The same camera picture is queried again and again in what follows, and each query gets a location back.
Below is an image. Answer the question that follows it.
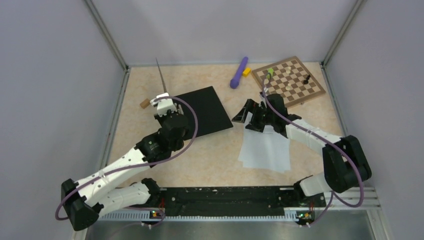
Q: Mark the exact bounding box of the aluminium front rail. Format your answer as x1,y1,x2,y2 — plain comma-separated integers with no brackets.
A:
99,208,315,223

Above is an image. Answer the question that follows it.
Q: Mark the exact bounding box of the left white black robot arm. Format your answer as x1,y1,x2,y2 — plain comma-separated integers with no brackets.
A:
55,94,199,232

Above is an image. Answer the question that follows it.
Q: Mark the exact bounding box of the small brown wooden block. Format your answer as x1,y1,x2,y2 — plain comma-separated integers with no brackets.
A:
139,98,151,109

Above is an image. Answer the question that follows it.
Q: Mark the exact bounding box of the green block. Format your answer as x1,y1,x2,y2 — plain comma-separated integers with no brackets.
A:
266,68,274,80

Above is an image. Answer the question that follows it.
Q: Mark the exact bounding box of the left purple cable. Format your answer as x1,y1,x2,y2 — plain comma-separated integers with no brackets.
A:
54,96,199,229

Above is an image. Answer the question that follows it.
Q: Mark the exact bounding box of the teal folder black inside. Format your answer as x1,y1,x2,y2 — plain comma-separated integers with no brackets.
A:
176,86,233,137

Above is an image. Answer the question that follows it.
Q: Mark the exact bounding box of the black chess piece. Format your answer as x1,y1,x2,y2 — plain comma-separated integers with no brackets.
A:
303,74,311,85

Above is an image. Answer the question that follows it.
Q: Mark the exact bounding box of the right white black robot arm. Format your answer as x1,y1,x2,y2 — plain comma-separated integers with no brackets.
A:
232,93,372,206

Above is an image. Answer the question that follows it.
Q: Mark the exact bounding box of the wooden chessboard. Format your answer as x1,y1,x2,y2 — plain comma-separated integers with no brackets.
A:
251,56,329,113

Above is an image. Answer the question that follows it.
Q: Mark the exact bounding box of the white printed paper stack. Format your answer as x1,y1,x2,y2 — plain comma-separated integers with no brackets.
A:
238,125,291,173

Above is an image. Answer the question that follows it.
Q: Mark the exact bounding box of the purple cylindrical handle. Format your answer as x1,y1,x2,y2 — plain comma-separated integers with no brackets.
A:
229,56,249,89

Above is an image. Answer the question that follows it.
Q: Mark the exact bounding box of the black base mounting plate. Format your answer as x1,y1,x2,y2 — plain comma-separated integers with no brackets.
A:
148,186,327,217

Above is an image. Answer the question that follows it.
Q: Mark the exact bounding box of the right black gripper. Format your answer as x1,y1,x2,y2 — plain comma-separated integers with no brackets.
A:
232,99,276,133

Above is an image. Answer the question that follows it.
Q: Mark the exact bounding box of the white chess piece lower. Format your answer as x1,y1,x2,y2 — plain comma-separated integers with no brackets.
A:
285,83,293,91

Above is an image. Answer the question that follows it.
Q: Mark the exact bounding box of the yellow block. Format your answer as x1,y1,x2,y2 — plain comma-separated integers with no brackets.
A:
242,67,251,77

